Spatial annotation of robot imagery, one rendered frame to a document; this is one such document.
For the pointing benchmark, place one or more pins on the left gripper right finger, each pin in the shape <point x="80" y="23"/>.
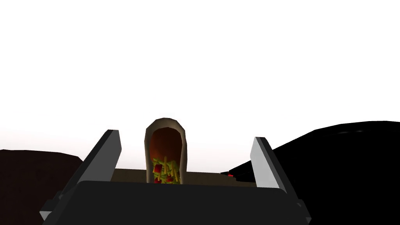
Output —
<point x="265" y="168"/>

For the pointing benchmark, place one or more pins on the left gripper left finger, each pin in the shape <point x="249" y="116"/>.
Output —
<point x="98" y="159"/>

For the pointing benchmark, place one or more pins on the taco with red green filling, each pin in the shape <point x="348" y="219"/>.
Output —
<point x="165" y="150"/>

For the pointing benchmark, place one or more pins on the large black rounded shape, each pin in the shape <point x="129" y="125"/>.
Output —
<point x="337" y="168"/>

